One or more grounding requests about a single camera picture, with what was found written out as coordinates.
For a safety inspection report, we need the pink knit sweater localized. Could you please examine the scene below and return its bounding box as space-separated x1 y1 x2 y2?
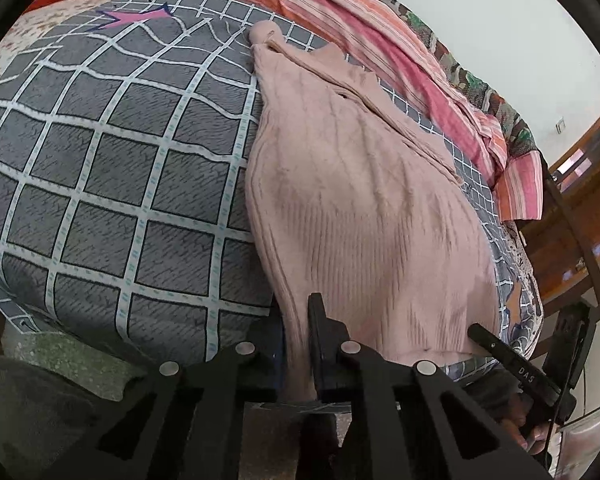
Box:
245 21 501 401

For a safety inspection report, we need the right hand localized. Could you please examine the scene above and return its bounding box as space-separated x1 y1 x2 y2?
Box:
500 393 552 455

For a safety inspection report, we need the wooden bed headboard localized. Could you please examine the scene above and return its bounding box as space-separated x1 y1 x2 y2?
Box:
520 118 600 316

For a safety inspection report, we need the pink striped pillow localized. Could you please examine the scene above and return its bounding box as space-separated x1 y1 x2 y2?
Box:
493 151 543 221

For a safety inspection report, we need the grey checked duvet with stars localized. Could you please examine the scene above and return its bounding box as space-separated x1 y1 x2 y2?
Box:
0 0 544 386

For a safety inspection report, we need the floral patchwork blanket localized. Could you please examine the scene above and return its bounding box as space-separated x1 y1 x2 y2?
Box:
380 0 538 156

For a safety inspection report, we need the white floral bed sheet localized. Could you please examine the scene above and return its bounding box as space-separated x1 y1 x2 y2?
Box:
0 0 109 77

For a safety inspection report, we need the pink orange striped quilt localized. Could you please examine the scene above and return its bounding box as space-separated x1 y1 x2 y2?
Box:
51 0 512 181

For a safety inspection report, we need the black cable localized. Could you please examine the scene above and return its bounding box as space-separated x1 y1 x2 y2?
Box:
542 169 600 321

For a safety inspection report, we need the white wall switch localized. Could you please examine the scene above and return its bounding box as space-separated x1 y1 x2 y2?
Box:
555 118 566 134

